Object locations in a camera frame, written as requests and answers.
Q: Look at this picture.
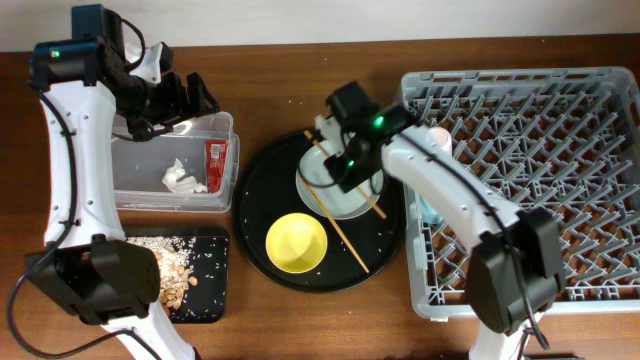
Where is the white tissue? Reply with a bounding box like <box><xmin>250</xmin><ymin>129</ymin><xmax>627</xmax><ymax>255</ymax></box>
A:
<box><xmin>161</xmin><ymin>159</ymin><xmax>207</xmax><ymax>194</ymax></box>

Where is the wooden chopstick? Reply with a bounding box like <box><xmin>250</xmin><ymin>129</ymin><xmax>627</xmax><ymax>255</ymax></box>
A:
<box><xmin>302</xmin><ymin>179</ymin><xmax>370</xmax><ymax>274</ymax></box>
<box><xmin>296</xmin><ymin>130</ymin><xmax>387</xmax><ymax>219</ymax></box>

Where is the round black tray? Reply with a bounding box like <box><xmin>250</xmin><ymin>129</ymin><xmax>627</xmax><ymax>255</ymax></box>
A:
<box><xmin>231</xmin><ymin>131</ymin><xmax>406</xmax><ymax>293</ymax></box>

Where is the blue cup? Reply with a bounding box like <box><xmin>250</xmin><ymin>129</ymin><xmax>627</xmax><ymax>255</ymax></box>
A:
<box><xmin>420</xmin><ymin>197</ymin><xmax>443</xmax><ymax>225</ymax></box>

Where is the pink cup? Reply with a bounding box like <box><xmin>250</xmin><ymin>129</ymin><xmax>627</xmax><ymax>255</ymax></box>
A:
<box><xmin>430</xmin><ymin>127</ymin><xmax>453</xmax><ymax>156</ymax></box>

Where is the red snack wrapper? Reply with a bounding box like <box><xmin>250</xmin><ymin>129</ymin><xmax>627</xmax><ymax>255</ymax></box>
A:
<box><xmin>205</xmin><ymin>139</ymin><xmax>229</xmax><ymax>193</ymax></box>

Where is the grey plate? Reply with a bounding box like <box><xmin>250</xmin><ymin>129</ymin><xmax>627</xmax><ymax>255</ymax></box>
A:
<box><xmin>295</xmin><ymin>145</ymin><xmax>380</xmax><ymax>220</ymax></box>

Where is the food scraps and rice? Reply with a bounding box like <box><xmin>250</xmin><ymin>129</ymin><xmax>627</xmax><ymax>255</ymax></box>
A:
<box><xmin>127</xmin><ymin>236</ymin><xmax>197</xmax><ymax>311</ymax></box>

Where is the grey dishwasher rack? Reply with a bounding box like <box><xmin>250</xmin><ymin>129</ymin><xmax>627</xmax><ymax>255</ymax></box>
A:
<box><xmin>396</xmin><ymin>67</ymin><xmax>639</xmax><ymax>314</ymax></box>

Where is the yellow bowl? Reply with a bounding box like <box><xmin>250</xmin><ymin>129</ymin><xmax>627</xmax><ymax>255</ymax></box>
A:
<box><xmin>265</xmin><ymin>213</ymin><xmax>328</xmax><ymax>274</ymax></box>

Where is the clear plastic bin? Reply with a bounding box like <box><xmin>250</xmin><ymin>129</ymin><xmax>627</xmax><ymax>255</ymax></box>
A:
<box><xmin>111</xmin><ymin>112</ymin><xmax>240</xmax><ymax>213</ymax></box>

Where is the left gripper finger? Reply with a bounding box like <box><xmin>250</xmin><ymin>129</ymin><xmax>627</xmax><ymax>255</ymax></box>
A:
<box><xmin>187</xmin><ymin>72</ymin><xmax>220</xmax><ymax>116</ymax></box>
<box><xmin>160</xmin><ymin>72</ymin><xmax>186</xmax><ymax>120</ymax></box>

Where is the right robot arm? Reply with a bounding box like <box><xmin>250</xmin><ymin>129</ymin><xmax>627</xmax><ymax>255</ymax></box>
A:
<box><xmin>314</xmin><ymin>105</ymin><xmax>566</xmax><ymax>359</ymax></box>

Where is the black rectangular tray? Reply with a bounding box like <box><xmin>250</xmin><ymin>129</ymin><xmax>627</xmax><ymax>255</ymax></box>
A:
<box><xmin>125</xmin><ymin>227</ymin><xmax>230</xmax><ymax>324</ymax></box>

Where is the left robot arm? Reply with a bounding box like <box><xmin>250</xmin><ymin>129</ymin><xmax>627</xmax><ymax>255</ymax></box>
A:
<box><xmin>23</xmin><ymin>35</ymin><xmax>217</xmax><ymax>359</ymax></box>

